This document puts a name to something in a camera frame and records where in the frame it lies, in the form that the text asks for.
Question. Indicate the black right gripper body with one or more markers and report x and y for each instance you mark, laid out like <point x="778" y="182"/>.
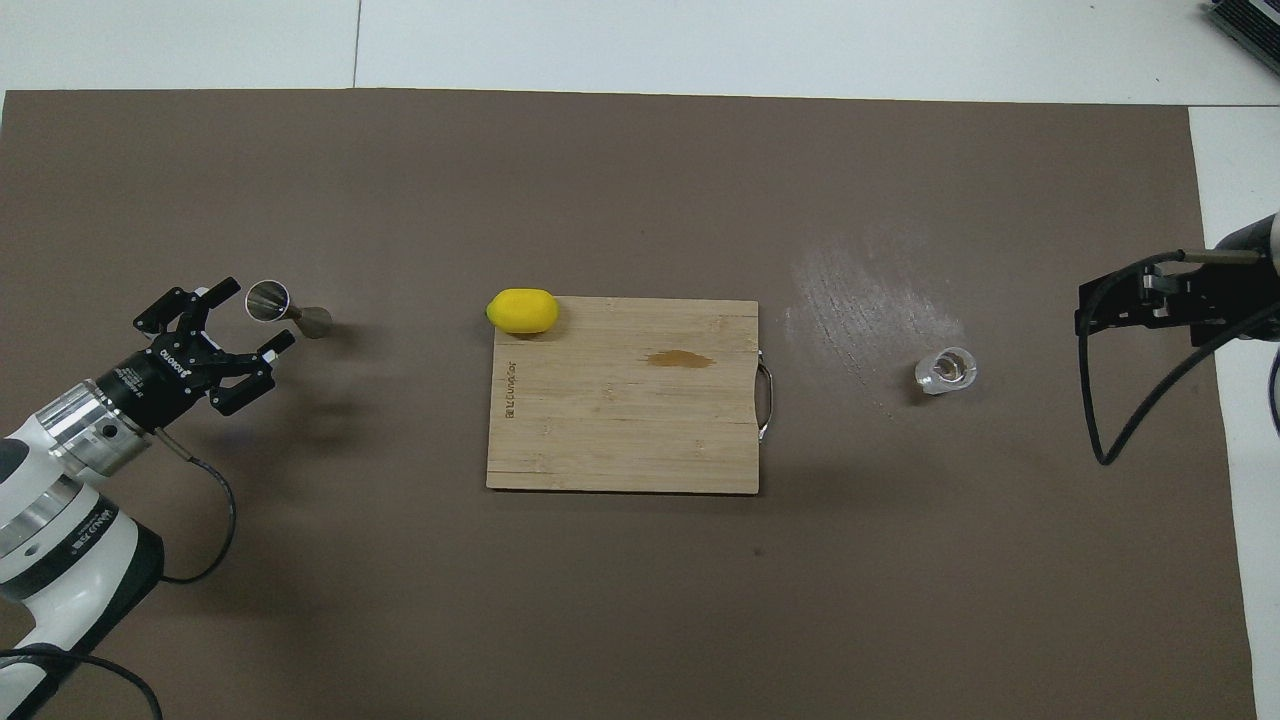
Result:
<point x="1230" y="295"/>

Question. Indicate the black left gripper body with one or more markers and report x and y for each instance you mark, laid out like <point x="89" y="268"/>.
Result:
<point x="165" y="380"/>

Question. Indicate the steel double jigger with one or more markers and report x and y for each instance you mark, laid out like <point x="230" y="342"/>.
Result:
<point x="268" y="300"/>

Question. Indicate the small clear glass cup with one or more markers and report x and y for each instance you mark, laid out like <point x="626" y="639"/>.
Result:
<point x="945" y="371"/>

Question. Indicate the brown table mat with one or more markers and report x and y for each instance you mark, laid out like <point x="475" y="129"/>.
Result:
<point x="400" y="600"/>

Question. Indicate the grey ribbed metal device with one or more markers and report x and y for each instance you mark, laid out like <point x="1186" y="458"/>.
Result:
<point x="1250" y="25"/>

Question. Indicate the yellow lemon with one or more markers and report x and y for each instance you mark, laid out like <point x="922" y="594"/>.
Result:
<point x="522" y="311"/>

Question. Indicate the bamboo cutting board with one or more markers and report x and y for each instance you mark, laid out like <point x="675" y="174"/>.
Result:
<point x="620" y="430"/>

